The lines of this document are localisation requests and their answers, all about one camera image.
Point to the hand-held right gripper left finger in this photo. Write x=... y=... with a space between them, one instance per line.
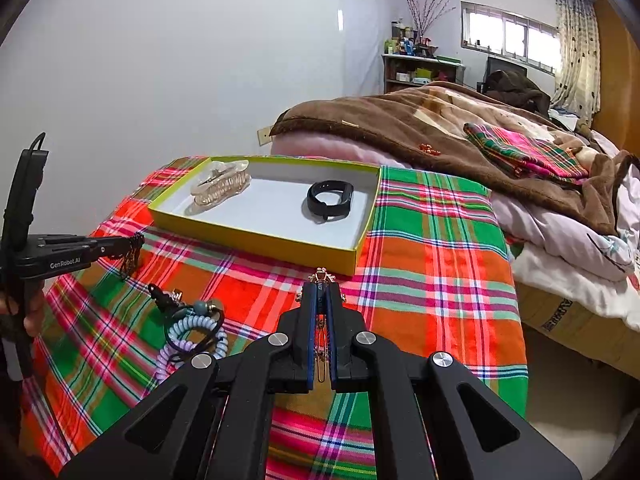
x=311 y=320

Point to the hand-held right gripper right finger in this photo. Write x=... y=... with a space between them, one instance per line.
x=332 y=325

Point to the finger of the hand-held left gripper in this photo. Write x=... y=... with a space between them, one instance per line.
x=117 y=252
x=117 y=240

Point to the gold ornate hair clip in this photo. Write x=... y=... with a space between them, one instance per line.
x=324 y=277

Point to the yellow-green shallow box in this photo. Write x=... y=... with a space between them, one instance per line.
x=280 y=200

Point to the person's left hand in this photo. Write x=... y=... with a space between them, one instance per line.
x=31 y=310

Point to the clear plastic hair claw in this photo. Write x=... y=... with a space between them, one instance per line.
x=220 y=187

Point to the black smart band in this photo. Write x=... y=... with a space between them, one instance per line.
x=327 y=200

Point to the plaid bed sheet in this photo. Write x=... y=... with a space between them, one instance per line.
x=440 y=270

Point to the small orange ornament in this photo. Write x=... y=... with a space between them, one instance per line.
x=428 y=148

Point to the brown fleece blanket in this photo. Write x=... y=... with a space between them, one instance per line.
x=400 y=120

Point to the cardboard box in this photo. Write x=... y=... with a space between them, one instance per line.
x=575 y=320

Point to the folded plaid cloth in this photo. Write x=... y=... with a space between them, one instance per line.
x=525 y=152

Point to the dark brown jacket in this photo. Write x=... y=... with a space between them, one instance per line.
x=520 y=87

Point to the black monitor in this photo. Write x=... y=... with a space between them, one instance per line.
x=505 y=66

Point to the vase with dried branches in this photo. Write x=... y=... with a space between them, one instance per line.
x=425 y=15

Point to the barred window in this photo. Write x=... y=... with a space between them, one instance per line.
x=510 y=35

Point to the patterned cream curtain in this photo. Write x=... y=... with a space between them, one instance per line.
x=577 y=55

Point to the wooden wardrobe panel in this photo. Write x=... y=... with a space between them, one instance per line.
x=617 y=75

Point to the wall socket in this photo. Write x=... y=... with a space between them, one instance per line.
x=264 y=136

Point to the cluttered wall shelf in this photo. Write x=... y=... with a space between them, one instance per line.
x=420 y=70

